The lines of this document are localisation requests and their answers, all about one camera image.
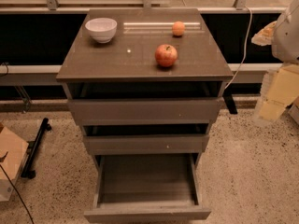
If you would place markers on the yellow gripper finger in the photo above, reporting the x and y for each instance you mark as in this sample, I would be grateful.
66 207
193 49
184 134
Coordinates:
279 89
265 36

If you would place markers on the red apple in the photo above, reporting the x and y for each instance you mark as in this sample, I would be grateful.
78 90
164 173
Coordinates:
166 55

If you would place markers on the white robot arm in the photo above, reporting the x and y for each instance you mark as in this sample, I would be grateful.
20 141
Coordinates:
285 43

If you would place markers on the grey top drawer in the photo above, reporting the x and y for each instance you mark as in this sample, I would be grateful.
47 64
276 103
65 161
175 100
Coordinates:
134 112

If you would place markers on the grey middle drawer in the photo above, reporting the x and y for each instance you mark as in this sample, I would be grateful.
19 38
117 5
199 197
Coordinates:
145 144

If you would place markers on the grey drawer cabinet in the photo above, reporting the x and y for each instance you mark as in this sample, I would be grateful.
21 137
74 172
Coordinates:
125 68

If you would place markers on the open grey bottom drawer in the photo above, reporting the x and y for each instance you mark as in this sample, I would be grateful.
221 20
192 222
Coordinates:
140 188

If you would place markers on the small orange fruit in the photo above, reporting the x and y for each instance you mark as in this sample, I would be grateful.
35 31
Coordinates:
178 28

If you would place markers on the white ceramic bowl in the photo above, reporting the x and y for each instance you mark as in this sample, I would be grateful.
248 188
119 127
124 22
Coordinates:
101 30

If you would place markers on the black metal stand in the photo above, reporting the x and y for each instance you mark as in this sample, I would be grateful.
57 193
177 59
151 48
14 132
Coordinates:
27 171

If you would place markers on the cardboard box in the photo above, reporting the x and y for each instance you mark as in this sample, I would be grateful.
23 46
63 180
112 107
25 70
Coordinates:
12 153

